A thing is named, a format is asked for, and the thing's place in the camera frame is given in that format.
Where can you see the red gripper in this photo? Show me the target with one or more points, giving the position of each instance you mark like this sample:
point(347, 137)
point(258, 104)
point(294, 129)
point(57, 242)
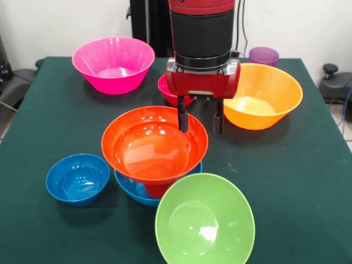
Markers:
point(200, 82)

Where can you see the wide red-orange bowl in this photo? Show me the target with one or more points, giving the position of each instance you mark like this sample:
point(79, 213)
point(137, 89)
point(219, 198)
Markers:
point(154, 148)

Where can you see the large orange bowl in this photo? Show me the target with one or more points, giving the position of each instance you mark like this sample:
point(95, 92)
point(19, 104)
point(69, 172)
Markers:
point(275, 88)

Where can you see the red-orange plastic cup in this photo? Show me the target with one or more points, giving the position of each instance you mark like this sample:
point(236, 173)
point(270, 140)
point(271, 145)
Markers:
point(155, 191)

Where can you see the green bowl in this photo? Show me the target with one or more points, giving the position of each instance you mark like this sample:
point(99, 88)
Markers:
point(203, 220)

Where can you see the medium light blue bowl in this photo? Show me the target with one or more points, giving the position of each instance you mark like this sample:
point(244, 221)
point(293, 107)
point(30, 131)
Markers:
point(132, 192)

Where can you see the small crimson bowl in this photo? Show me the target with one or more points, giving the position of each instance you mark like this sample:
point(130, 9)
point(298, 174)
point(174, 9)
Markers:
point(166, 93)

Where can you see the purple translucent cup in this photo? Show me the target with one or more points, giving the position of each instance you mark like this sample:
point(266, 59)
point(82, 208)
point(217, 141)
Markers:
point(264, 56)

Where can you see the large pink bowl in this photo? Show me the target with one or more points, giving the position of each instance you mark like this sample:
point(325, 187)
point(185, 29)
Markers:
point(110, 60)

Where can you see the small dark blue bowl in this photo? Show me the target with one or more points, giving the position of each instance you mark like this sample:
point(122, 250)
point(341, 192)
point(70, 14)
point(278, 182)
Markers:
point(77, 178)

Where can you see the black chair base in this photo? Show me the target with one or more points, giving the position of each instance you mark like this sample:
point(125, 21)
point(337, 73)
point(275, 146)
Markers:
point(16, 82)
point(335, 85)

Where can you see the dark green table cloth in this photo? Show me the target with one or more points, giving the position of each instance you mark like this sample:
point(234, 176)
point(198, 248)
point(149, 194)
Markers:
point(41, 233)

